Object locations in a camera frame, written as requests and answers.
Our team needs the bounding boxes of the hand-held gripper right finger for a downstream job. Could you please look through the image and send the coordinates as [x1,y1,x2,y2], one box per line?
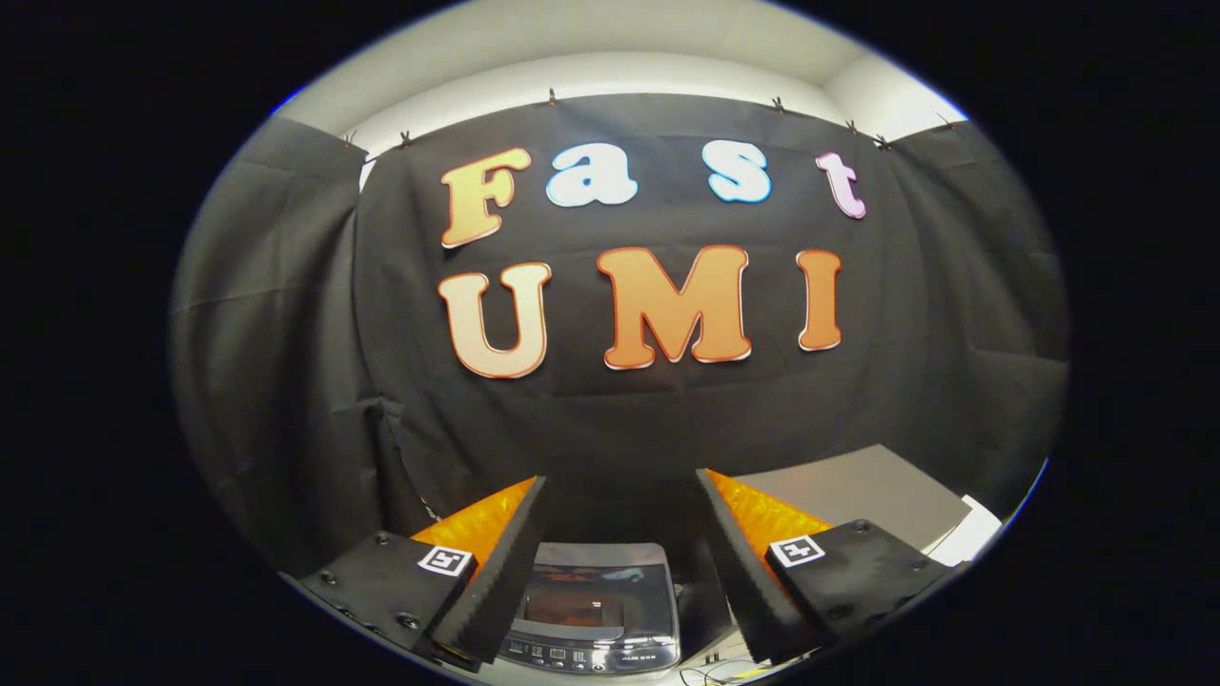
[694,467,957,665]

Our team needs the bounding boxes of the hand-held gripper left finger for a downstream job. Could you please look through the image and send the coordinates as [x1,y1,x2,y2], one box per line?
[301,474,552,674]

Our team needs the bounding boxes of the grey washing machine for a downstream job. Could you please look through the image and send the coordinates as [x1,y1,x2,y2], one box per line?
[496,541,735,679]

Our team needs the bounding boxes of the black backdrop cloth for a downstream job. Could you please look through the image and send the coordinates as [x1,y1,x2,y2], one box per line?
[170,92,1070,592]

